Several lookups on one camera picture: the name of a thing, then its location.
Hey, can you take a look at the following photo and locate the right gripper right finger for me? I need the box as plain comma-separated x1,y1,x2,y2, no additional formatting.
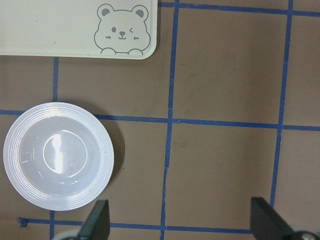
250,197,294,240

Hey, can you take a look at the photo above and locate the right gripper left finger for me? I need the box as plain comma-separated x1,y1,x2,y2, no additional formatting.
77,200,111,240

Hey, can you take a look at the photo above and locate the white round plate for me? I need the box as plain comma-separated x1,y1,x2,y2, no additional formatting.
3,102,114,211

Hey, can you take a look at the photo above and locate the cream bear tray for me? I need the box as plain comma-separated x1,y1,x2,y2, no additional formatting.
0,0,158,60

